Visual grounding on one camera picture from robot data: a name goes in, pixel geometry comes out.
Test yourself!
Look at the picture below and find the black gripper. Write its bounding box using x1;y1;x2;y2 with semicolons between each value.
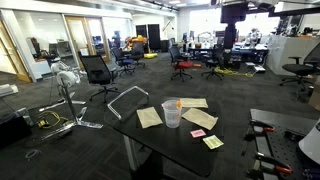
220;2;250;50

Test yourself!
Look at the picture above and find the clear plastic measuring cup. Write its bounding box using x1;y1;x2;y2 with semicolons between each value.
161;99;183;129

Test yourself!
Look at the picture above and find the dark lab desk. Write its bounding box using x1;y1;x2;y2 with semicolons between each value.
188;44;269;64

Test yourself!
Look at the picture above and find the white floor box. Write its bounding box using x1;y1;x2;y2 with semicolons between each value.
245;61;267;74

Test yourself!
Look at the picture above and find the white partition counter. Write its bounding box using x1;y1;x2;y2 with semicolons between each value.
266;34;320;76

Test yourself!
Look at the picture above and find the red seat office chair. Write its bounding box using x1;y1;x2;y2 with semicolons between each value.
168;45;195;83

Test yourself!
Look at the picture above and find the tall black cabinet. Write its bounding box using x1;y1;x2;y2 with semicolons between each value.
147;23;161;51

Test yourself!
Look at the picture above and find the black armrest office chair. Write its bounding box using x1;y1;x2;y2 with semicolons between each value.
279;41;320;92

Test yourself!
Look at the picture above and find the yellow floor object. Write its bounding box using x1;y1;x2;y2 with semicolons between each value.
143;52;159;60

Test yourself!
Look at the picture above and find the large beige paper napkin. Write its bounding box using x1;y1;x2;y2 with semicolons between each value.
181;107;219;131

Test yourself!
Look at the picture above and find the narrow black cabinet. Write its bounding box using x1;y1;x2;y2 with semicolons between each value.
135;24;148;39

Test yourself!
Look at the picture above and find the orange yellow machine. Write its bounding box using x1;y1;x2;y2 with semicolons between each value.
124;34;148;51

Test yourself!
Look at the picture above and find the dark office chair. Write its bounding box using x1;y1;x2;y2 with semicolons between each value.
130;43;146;69

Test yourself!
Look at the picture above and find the pink sugar packet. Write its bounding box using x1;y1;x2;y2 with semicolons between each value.
189;128;207;139

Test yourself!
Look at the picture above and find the cardboard box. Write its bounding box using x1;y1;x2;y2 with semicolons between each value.
308;76;320;111

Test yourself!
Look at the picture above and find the pale yellow printed packet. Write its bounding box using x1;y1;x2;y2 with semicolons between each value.
202;134;225;150

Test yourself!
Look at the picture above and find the blue seat office chair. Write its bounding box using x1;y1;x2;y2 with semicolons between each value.
111;47;137;78

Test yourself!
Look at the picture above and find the black perforated breadboard table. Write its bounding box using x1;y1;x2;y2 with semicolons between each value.
249;108;320;180

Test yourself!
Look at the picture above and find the black mesh office chair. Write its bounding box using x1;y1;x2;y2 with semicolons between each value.
78;54;122;104

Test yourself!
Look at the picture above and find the wooden framed glass double door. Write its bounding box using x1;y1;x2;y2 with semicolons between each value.
64;15;111;64

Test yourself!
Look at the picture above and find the white table leg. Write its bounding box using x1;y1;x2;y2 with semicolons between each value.
122;134;138;172

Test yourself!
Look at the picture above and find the silver tripod with white heads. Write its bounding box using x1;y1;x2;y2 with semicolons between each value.
38;59;104;141

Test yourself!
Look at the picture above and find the white flat device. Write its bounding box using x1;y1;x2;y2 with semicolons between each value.
0;83;20;98

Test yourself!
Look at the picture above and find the black box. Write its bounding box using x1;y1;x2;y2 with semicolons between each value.
0;111;34;149

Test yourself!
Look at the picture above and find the yellow coiled cable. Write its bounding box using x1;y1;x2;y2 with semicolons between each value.
213;66;255;79

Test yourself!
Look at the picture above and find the black clamp orange handle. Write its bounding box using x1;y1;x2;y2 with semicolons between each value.
248;119;276;141
254;151;294;176

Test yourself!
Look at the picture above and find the mesh chair back silver frame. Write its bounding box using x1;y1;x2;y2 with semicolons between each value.
106;85;150;121

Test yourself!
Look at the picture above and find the yellow floor cable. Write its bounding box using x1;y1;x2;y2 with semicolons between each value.
35;110;69;130

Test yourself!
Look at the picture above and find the grey coiled cable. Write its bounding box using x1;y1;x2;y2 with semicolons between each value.
24;148;43;162

